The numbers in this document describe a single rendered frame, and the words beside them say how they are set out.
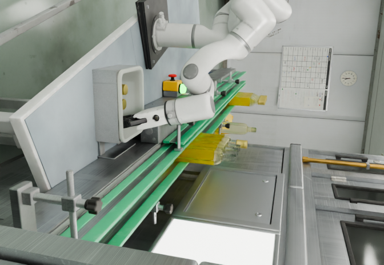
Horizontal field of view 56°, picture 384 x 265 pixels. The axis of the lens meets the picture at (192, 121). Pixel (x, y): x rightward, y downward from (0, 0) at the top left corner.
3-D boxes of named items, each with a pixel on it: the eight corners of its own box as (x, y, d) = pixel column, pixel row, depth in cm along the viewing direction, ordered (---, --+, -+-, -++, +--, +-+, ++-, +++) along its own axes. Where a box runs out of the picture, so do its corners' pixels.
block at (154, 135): (139, 143, 129) (158, 144, 127) (139, 116, 127) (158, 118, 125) (143, 140, 133) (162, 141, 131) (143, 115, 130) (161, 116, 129)
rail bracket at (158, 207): (127, 223, 109) (170, 229, 106) (126, 201, 107) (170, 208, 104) (132, 216, 113) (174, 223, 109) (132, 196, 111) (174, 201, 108)
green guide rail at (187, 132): (162, 143, 132) (183, 145, 130) (162, 140, 132) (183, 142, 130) (236, 81, 296) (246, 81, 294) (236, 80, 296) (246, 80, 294)
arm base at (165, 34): (148, 22, 138) (188, 24, 134) (158, 5, 146) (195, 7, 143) (155, 56, 148) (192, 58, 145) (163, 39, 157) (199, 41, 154)
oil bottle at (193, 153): (166, 160, 138) (221, 166, 133) (166, 146, 137) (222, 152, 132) (170, 156, 144) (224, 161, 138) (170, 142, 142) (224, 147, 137)
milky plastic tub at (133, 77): (96, 142, 112) (122, 145, 110) (92, 69, 107) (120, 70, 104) (122, 128, 128) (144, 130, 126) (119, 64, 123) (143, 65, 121)
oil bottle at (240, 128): (211, 132, 216) (255, 136, 210) (211, 123, 214) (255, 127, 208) (212, 129, 221) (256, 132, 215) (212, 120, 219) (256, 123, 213)
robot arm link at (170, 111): (177, 127, 103) (168, 129, 104) (185, 120, 112) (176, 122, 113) (171, 101, 102) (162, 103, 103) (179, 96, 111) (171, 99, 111)
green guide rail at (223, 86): (162, 123, 130) (184, 125, 128) (162, 120, 130) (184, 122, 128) (236, 72, 294) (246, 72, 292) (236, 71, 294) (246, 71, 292)
